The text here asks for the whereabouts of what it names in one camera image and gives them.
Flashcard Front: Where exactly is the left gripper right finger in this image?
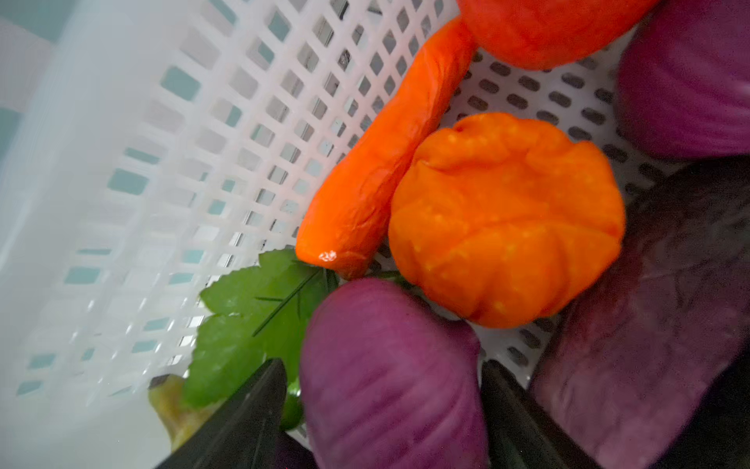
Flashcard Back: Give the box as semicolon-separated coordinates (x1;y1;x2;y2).
480;360;599;468

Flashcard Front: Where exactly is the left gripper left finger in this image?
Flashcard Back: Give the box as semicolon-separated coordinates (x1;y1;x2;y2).
154;359;286;468

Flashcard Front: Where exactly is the small purple toy onion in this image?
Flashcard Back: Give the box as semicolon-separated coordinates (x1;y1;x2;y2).
299;279;489;468

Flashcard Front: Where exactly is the green toy leaf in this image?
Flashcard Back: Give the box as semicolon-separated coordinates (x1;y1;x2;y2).
183;248;339;430

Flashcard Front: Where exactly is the purple toy eggplant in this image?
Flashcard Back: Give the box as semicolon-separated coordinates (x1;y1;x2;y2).
529;158;749;468

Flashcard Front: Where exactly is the orange toy pumpkin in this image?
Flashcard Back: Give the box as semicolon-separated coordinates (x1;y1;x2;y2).
388;113;626;328

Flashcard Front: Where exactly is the orange toy carrot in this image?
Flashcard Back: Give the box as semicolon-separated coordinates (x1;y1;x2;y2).
295;18;478;279

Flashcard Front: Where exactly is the red toy tomato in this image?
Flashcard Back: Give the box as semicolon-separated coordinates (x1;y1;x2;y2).
457;0;658;70

